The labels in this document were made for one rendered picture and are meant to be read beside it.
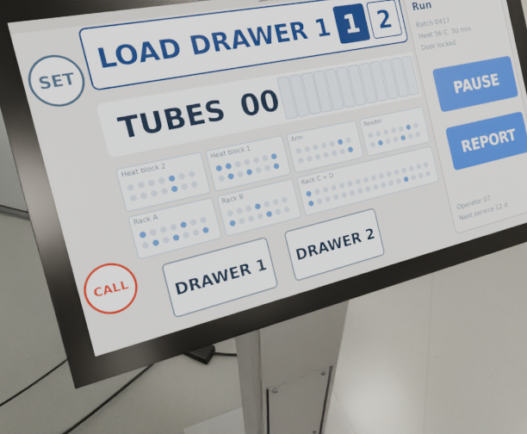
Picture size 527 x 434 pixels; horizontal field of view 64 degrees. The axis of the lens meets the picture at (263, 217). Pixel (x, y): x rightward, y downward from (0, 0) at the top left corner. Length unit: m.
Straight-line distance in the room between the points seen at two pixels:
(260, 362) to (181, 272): 0.33
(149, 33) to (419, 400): 1.32
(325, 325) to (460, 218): 0.28
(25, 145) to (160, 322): 0.17
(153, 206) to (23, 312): 1.51
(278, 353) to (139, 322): 0.33
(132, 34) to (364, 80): 0.21
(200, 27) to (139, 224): 0.18
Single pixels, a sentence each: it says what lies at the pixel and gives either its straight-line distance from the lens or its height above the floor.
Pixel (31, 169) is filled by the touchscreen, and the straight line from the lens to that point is 0.37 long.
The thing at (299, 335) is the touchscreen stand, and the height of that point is 0.75.
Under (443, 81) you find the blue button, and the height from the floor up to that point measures 1.10.
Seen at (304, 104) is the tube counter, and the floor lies 1.10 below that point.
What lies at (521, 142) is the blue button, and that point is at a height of 1.04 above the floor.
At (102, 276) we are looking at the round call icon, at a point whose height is 1.02.
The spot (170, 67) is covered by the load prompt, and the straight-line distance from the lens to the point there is 0.38.
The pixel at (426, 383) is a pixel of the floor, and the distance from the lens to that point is 1.52.
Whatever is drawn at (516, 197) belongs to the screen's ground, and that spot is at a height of 1.00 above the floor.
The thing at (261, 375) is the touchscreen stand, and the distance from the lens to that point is 0.69.
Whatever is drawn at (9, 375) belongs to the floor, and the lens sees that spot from 1.69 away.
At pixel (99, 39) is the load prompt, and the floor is 1.17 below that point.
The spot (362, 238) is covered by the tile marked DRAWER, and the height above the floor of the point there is 1.00.
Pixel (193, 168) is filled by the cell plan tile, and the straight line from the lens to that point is 0.37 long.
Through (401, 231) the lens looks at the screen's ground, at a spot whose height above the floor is 1.00.
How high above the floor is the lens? 1.28
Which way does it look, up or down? 41 degrees down
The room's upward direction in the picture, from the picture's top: 1 degrees counter-clockwise
